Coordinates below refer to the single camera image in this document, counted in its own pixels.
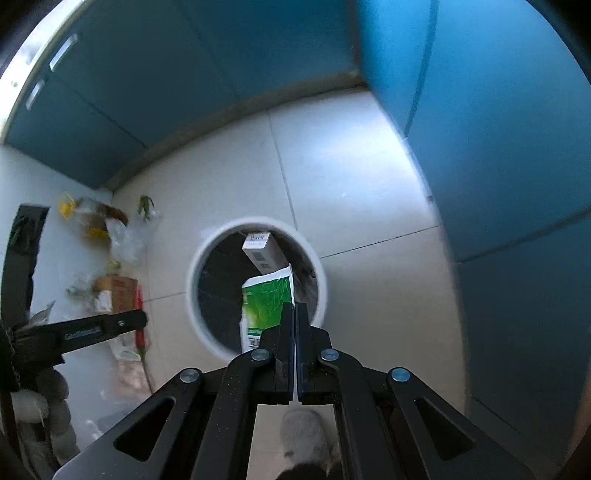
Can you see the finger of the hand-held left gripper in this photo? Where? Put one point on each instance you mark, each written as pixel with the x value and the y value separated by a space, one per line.
pixel 101 328

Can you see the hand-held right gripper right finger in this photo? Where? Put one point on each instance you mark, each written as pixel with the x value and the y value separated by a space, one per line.
pixel 307 341

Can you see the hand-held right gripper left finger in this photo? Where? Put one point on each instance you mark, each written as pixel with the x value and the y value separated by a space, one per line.
pixel 284 341

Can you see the green white packet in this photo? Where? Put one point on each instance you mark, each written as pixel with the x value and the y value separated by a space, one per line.
pixel 263 300

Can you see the white rimmed trash bin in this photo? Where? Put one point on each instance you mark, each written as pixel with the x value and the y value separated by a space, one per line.
pixel 194 295

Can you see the person's left hand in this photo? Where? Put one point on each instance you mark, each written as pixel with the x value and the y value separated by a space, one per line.
pixel 46 415

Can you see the brown cardboard box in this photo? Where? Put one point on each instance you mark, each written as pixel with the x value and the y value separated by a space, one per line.
pixel 117 290

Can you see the red slender object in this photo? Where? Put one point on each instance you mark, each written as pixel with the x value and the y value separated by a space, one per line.
pixel 141 309

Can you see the clear bag of vegetables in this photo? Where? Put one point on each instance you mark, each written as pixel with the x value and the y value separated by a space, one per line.
pixel 83 288

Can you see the pink filled plastic bag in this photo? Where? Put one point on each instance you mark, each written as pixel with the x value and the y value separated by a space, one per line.
pixel 134 376

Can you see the clear bag with green vegetables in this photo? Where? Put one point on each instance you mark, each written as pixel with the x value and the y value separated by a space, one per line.
pixel 124 242

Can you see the white carton box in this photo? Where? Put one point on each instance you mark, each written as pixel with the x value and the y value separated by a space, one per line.
pixel 263 251

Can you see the grey fuzzy slipper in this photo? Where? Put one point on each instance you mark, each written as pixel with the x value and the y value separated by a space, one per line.
pixel 307 438

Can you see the yellow capped oil bottle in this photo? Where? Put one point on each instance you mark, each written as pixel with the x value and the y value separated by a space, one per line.
pixel 87 217

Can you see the blue kitchen cabinet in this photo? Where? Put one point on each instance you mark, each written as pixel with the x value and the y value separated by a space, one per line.
pixel 161 69
pixel 508 184

